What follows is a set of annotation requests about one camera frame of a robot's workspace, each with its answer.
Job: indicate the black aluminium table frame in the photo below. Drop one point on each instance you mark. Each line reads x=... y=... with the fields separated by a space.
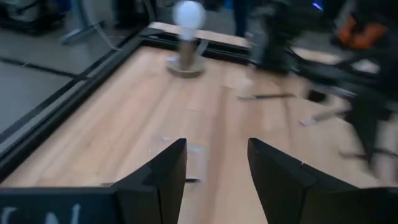
x=62 y=113

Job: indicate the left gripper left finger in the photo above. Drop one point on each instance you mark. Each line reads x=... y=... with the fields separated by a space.
x=164 y=186

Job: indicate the person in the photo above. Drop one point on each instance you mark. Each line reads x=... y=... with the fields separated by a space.
x=241 y=18

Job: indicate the grey desk leg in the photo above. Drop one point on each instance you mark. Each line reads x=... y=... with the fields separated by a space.
x=77 y=34

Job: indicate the fan-headed black makeup brush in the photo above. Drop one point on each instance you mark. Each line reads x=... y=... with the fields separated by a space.
x=267 y=96

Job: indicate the orange and black vacuum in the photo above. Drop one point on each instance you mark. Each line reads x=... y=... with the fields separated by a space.
x=360 y=34

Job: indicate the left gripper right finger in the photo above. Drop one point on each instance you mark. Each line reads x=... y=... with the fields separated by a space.
x=280 y=186

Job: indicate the brass table lamp white bulb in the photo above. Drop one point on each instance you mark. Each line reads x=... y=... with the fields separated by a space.
x=186 y=59

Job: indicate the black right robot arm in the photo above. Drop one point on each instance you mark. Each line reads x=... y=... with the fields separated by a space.
x=276 y=46

